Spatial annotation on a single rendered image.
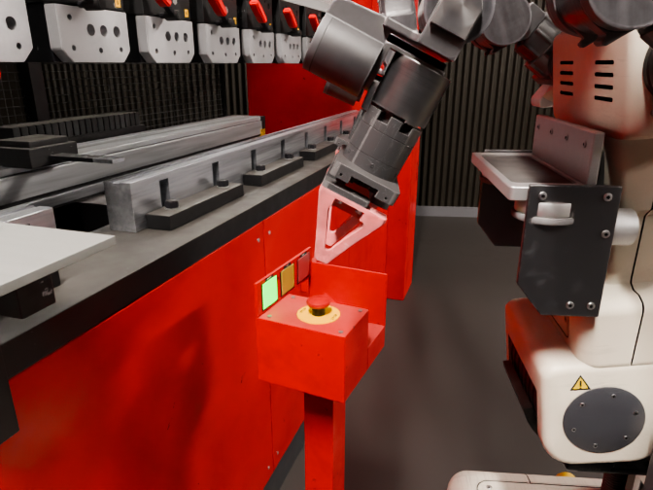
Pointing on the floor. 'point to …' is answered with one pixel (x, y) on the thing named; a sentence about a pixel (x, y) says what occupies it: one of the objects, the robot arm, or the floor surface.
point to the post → (33, 91)
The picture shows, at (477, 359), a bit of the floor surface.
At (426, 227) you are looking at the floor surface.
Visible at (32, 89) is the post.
